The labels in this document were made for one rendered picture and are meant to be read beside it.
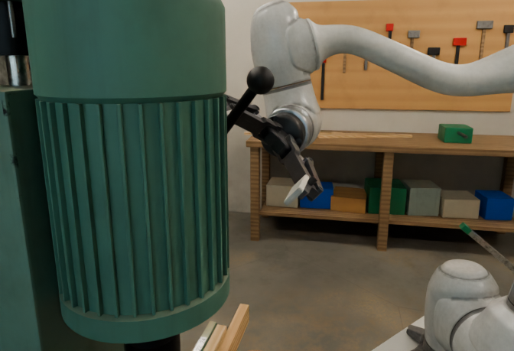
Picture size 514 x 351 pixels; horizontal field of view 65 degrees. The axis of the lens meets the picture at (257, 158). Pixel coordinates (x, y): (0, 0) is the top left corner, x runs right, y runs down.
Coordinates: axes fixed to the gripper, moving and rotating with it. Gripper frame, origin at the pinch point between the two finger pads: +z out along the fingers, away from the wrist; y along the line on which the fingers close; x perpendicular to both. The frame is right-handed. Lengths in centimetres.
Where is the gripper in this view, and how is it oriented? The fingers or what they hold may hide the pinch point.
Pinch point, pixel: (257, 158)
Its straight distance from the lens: 52.7
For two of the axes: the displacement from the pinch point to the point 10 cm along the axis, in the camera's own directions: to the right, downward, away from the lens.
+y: -7.2, -7.0, 0.2
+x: 6.5, -6.8, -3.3
